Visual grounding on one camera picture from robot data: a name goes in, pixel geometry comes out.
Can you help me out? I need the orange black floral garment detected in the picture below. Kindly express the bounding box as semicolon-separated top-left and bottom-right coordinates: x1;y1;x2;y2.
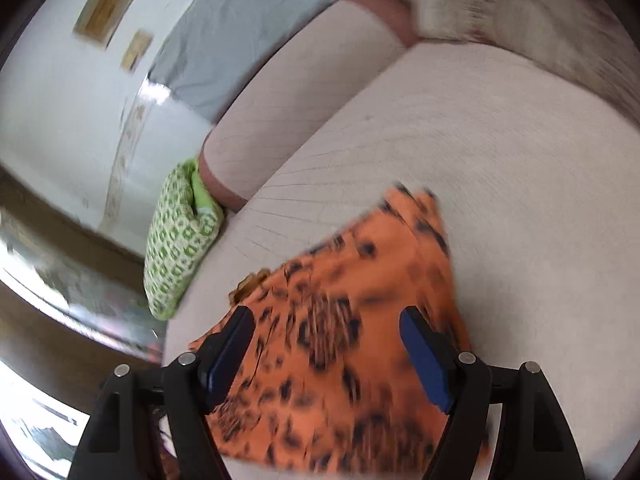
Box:
165;184;471;477

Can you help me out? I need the wooden glass-panel door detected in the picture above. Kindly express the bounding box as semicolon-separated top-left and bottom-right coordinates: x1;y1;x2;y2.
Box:
1;171;166;479

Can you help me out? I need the green white patterned pillow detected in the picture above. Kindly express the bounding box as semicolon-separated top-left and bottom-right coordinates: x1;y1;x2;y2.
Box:
143;158;224;321

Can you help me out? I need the pink quilted mattress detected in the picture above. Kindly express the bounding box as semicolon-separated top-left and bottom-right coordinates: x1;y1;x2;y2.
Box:
164;42;639;478

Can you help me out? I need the beige striped cloth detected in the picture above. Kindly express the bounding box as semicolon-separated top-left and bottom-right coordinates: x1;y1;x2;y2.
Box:
412;0;639;122

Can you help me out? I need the pink bolster cushion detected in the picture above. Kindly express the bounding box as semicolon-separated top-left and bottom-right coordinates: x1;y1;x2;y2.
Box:
198;0;418;211

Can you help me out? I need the grey pillow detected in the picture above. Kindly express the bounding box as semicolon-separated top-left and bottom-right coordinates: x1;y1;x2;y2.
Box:
148;0;336;122

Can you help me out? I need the small wall plaque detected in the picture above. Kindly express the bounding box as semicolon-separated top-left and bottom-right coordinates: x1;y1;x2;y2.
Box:
120;29;153;72

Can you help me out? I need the large framed wall plaque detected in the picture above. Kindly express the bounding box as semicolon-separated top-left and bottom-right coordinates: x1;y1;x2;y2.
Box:
73;0;134;49

